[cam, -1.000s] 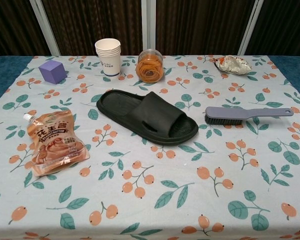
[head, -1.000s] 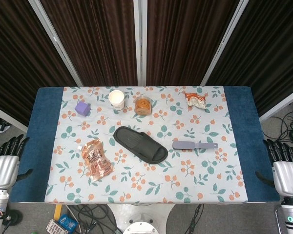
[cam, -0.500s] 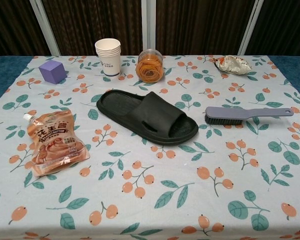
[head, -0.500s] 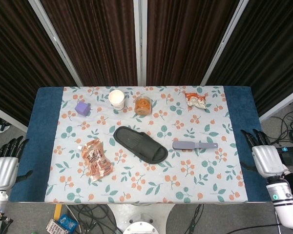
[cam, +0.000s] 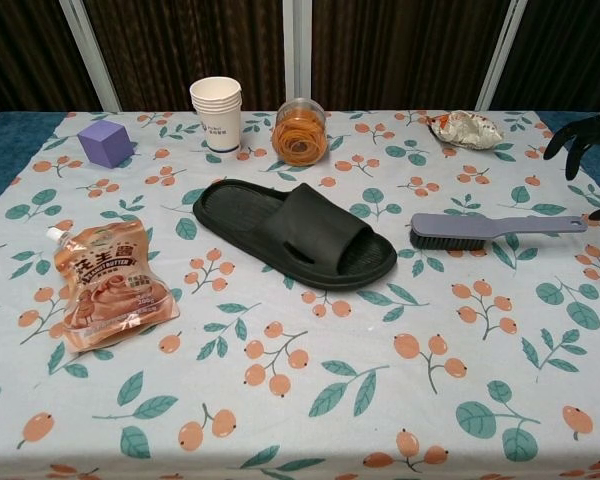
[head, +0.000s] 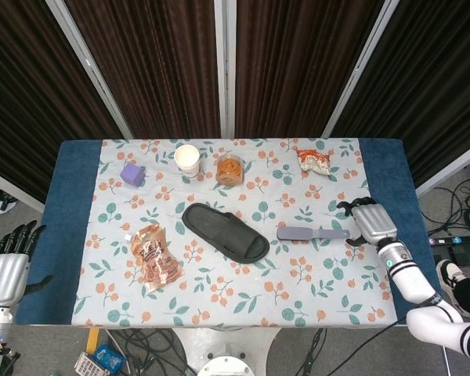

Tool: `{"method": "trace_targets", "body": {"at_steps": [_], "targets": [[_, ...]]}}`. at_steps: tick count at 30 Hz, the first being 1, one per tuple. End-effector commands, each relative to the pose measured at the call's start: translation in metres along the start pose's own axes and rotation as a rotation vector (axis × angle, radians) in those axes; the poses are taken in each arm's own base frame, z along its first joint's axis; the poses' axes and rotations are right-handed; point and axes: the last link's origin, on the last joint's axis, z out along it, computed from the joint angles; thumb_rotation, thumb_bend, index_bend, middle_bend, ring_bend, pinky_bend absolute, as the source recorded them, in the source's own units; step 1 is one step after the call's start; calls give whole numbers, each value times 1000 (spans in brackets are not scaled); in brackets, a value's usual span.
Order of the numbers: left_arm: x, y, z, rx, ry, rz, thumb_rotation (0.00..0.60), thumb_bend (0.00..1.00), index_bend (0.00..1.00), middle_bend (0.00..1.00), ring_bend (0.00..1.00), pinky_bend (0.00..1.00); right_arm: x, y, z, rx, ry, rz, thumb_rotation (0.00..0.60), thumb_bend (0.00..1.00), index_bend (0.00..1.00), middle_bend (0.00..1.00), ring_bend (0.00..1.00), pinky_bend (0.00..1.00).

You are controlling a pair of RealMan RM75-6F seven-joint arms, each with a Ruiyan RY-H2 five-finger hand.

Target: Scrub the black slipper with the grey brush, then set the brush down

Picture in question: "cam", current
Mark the floral patterned tablecloth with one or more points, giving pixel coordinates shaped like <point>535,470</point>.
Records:
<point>300,375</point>

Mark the grey purple brush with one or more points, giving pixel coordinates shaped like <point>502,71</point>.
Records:
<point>480,230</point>

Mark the black rubber slipper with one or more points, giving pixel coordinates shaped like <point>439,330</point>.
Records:
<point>310,225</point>

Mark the brown slatted partition panel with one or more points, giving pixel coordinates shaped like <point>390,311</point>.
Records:
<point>395,50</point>
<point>20,50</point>
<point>570,50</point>
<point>180,40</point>

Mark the bag of red snacks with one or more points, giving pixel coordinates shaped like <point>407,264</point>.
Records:
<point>110,285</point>

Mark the orange cookie packet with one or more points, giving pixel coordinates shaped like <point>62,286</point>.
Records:
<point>300,132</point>

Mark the white paper cup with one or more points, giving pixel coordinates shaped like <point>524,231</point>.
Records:
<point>220,125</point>

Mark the crumpled snack bag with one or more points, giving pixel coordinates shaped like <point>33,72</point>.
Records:
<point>465,130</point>

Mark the purple cube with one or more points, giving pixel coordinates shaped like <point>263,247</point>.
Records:
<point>105,145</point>

